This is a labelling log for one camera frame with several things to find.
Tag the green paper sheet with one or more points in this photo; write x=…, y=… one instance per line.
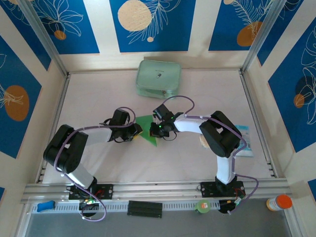
x=145, y=123

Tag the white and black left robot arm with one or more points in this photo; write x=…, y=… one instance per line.
x=81, y=176

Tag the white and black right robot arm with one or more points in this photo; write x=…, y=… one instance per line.
x=224, y=168

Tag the mint green zip pouch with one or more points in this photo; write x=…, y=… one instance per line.
x=158, y=76

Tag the black ribbed block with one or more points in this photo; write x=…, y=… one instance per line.
x=145, y=209

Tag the small circuit board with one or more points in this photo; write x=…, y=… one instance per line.
x=89, y=202
x=239, y=201

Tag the blue and white packet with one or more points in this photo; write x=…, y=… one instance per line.
x=247, y=148

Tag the green tape roll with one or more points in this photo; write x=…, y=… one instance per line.
x=202, y=207

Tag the grey metal tray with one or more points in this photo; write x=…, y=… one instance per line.
x=172, y=227

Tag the blue bone-shaped toy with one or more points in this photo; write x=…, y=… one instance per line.
x=45, y=207

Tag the orange-capped bottle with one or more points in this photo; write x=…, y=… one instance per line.
x=280, y=203

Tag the long aluminium base rail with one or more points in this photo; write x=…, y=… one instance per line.
x=158, y=188

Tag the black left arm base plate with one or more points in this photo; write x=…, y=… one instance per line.
x=106, y=191

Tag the aluminium side rail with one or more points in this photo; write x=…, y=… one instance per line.
x=258, y=123
x=56, y=123

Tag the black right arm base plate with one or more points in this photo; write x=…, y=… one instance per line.
x=208, y=188

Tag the aluminium frame post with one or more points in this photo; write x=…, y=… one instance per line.
x=261, y=34
x=42, y=34

